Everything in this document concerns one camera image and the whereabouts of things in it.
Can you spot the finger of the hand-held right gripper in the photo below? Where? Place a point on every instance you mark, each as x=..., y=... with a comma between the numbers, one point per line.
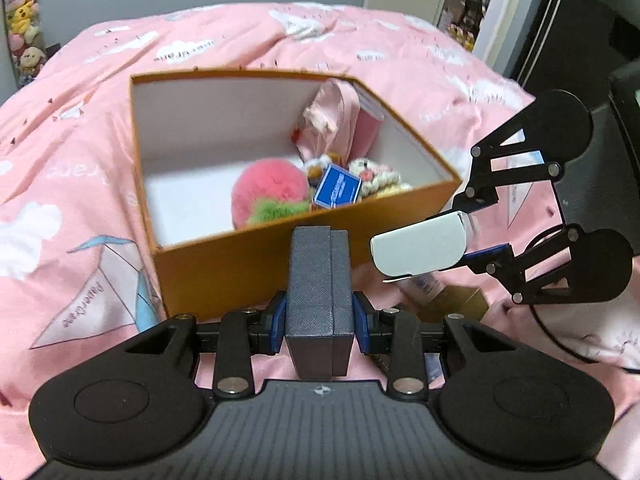
x=515, y=162
x=492, y=252

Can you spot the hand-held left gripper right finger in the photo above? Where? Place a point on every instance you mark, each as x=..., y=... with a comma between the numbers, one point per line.
x=362, y=327

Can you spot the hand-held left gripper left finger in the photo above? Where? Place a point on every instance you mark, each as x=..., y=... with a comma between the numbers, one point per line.
x=278, y=327

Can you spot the grey gift box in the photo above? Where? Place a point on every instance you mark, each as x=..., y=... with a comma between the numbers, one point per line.
x=315, y=300

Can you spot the small gold box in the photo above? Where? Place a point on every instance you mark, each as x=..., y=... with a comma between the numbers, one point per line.
x=462, y=302

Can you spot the white hard case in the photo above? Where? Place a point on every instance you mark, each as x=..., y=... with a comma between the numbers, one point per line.
x=420, y=245

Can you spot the white lotion tube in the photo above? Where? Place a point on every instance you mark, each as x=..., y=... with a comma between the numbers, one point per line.
x=425, y=287

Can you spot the orange cardboard box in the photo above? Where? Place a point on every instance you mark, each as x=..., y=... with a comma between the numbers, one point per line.
x=210, y=270

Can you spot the pink and green plush ball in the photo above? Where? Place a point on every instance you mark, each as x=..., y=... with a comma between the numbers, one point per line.
x=270, y=185

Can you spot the pink card wallet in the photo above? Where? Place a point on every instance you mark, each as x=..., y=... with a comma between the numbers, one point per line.
x=369, y=132

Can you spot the pink fabric pouch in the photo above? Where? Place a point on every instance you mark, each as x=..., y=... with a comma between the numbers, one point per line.
x=327, y=115

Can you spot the cream crochet doll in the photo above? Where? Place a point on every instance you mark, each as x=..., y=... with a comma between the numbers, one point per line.
x=380, y=177

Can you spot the blue paper tag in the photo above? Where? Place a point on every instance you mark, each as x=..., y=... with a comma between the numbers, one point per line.
x=339, y=186

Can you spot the brown plush toy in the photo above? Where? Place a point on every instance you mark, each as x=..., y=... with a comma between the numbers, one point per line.
x=317, y=167

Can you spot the pink printed blanket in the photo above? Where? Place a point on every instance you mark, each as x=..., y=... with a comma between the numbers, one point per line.
x=75, y=160

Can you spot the shelf of plush toys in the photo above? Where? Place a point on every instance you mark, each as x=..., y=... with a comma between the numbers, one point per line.
x=22, y=10

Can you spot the white door frame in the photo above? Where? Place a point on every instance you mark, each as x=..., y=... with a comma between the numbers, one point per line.
x=500, y=10

